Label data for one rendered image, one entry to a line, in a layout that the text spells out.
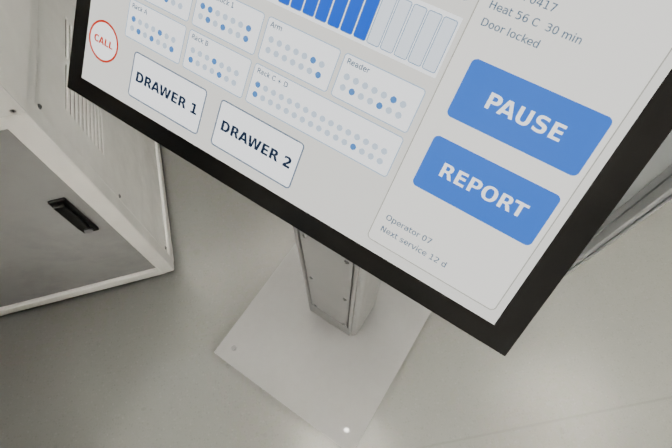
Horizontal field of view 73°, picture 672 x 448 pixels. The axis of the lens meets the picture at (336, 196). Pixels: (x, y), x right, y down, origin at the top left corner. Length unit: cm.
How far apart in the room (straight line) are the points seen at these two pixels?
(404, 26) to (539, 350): 123
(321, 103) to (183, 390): 113
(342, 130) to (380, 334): 101
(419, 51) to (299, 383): 109
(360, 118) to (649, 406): 134
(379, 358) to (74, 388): 84
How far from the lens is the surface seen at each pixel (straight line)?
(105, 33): 54
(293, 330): 134
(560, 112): 35
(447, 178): 36
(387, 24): 36
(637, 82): 35
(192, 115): 47
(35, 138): 90
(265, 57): 41
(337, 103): 38
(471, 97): 35
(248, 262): 146
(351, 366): 132
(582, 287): 159
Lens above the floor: 135
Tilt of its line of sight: 62 degrees down
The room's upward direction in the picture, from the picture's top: straight up
